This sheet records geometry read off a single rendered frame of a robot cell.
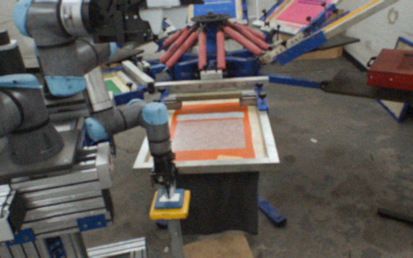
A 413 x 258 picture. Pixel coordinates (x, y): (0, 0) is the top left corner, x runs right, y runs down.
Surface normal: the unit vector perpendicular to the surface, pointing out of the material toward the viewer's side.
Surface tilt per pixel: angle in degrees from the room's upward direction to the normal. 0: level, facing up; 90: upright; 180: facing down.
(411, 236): 0
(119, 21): 82
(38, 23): 90
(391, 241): 0
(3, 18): 90
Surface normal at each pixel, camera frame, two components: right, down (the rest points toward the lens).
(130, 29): -0.25, 0.33
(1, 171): -0.07, -0.89
